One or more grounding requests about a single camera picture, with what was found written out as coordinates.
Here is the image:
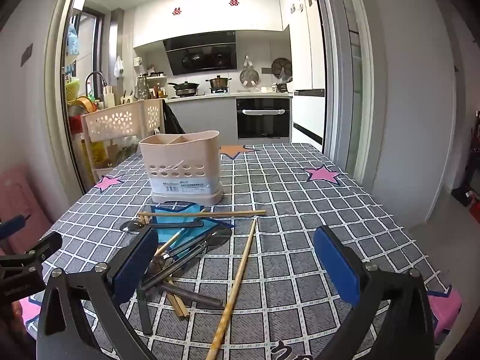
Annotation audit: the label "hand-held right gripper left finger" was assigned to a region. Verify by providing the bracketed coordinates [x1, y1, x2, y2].
[35, 226, 159, 360]

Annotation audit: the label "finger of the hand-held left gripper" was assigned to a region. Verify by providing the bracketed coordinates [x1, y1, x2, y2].
[0, 232, 63, 271]
[0, 215, 32, 239]

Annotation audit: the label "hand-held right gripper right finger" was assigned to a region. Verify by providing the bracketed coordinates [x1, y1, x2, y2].
[313, 226, 438, 360]

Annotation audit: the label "black-handled steel spoon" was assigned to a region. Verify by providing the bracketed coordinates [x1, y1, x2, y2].
[140, 229, 234, 291]
[120, 219, 205, 234]

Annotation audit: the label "black-handled utensil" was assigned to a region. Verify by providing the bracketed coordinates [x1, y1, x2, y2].
[136, 285, 154, 337]

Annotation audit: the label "black-handled steel fork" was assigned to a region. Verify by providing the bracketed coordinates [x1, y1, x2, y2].
[150, 230, 208, 275]

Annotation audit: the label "grey-handled steel utensil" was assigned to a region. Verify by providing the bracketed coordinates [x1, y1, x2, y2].
[159, 279, 224, 310]

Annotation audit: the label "beige plastic utensil holder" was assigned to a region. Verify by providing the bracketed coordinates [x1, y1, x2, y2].
[139, 130, 224, 205]

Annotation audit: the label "grey checked star tablecloth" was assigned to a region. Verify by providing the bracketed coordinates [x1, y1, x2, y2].
[22, 142, 464, 360]

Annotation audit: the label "yellow packet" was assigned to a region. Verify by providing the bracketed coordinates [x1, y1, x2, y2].
[90, 140, 107, 167]

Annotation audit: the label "orange basin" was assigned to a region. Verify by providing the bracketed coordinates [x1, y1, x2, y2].
[75, 95, 96, 113]

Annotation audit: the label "pink flower-cutout storage rack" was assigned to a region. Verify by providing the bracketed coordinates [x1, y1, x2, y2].
[80, 98, 166, 182]

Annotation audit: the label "green plastic basket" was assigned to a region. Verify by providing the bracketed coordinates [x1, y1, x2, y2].
[65, 77, 81, 102]

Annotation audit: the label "dark upright object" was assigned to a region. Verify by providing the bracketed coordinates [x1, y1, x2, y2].
[450, 110, 480, 207]

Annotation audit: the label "black built-in oven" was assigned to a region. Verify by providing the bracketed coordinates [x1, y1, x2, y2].
[236, 97, 292, 140]

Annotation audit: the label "grey kitchen counter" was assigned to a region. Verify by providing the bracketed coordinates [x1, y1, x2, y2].
[165, 91, 294, 145]

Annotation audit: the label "kitchen faucet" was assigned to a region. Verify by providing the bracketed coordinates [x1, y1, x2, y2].
[84, 71, 108, 100]

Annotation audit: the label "glass kettle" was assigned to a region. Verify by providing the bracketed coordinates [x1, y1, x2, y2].
[134, 73, 148, 100]

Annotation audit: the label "black wok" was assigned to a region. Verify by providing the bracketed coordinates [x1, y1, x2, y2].
[167, 80, 200, 96]

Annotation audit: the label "blue hanging bag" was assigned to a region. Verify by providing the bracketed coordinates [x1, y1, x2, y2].
[67, 22, 80, 58]

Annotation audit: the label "white refrigerator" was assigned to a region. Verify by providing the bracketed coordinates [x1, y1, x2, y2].
[279, 0, 326, 154]

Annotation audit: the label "steel cooking pot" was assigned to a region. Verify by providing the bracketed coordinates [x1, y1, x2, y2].
[205, 75, 232, 90]

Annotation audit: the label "round dark steamer rack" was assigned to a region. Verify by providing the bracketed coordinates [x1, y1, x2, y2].
[271, 57, 292, 77]

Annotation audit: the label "black range hood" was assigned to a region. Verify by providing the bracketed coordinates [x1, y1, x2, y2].
[163, 31, 238, 77]

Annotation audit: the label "white wall cabinets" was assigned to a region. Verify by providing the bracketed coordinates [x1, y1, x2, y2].
[133, 0, 291, 49]

